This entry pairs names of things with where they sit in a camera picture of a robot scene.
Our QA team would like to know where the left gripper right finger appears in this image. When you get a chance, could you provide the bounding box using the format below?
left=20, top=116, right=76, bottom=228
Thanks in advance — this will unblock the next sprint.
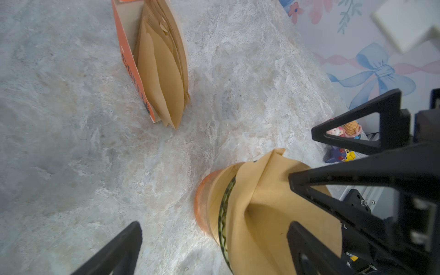
left=287, top=222, right=354, bottom=275

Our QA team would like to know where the orange glass carafe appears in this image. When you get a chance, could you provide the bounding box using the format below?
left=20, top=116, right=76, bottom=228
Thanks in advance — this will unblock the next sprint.
left=194, top=169, right=223, bottom=241

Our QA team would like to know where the green glass dripper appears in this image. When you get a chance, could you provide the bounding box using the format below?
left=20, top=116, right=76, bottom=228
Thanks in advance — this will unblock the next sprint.
left=218, top=176, right=236, bottom=272

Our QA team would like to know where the colourful toy figure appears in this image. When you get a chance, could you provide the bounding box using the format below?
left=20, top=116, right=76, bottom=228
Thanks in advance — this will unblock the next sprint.
left=324, top=146, right=356, bottom=164

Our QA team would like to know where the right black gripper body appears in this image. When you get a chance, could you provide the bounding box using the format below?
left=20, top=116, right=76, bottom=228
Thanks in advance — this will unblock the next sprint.
left=410, top=88, right=440, bottom=144

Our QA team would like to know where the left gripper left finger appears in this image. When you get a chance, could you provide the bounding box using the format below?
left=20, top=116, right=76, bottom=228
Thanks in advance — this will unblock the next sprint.
left=73, top=221, right=143, bottom=275

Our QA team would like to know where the ice cream cone toy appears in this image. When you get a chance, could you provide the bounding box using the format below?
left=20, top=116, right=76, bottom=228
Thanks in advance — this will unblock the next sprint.
left=326, top=120, right=362, bottom=139

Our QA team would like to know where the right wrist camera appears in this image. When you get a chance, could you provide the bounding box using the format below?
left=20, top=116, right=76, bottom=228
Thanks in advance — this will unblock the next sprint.
left=371, top=0, right=440, bottom=54

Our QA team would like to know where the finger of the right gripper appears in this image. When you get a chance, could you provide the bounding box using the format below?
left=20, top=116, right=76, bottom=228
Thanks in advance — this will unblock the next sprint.
left=288, top=143, right=440, bottom=254
left=311, top=89, right=410, bottom=155

